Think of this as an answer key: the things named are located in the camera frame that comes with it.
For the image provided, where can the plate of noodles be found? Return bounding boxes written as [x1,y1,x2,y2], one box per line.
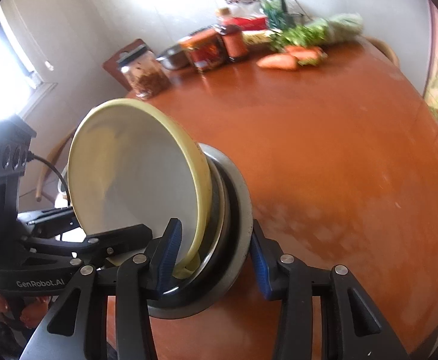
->
[243,29,274,47]

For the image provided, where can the carrot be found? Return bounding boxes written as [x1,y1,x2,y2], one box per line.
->
[284,45,323,54]
[291,49,327,66]
[256,54,299,71]

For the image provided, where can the light wood padded chair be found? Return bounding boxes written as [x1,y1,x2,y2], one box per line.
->
[35,128,76,203]

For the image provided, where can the dark metal pan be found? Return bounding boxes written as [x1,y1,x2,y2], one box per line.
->
[148,143,253,320]

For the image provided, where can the clear jar black lid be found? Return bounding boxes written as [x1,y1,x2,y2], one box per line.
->
[117,44,170,100]

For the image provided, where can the front carrot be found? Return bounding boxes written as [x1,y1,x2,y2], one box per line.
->
[256,54,299,71]

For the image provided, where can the back carrot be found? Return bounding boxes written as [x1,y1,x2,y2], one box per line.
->
[284,45,323,54]

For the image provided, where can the black cable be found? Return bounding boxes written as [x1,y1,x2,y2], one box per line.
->
[25,151,72,207]

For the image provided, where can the middle carrot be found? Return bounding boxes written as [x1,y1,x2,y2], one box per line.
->
[291,49,327,66]

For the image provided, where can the bag of green vegetables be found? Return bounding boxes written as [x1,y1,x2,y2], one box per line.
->
[269,13,364,51]

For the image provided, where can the stainless steel bowl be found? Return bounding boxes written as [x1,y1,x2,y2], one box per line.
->
[176,156,230,293]

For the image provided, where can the steel basin on table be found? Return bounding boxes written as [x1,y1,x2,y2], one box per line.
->
[156,44,189,71]

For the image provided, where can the chair behind table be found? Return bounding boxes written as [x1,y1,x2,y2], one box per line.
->
[365,37,400,68]

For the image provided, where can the yellow white bowl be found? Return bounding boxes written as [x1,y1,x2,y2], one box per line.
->
[68,98,212,279]

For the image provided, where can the jar with orange lid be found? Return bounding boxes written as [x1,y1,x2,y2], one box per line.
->
[178,27,226,73]

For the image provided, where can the brown sauce bottle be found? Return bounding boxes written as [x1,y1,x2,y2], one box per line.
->
[216,7,249,63]

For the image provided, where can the operator hand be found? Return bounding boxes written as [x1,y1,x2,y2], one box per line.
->
[0,295,51,328]

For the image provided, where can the brown wooden chair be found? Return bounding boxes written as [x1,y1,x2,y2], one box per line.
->
[102,38,144,92]

